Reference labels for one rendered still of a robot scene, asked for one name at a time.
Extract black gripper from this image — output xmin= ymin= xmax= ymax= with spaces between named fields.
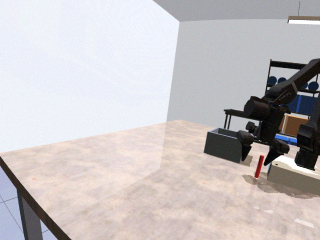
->
xmin=235 ymin=120 xmax=290 ymax=166

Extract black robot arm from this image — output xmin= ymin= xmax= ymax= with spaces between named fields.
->
xmin=243 ymin=58 xmax=320 ymax=171

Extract red peg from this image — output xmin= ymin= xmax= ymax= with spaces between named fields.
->
xmin=254 ymin=155 xmax=265 ymax=178

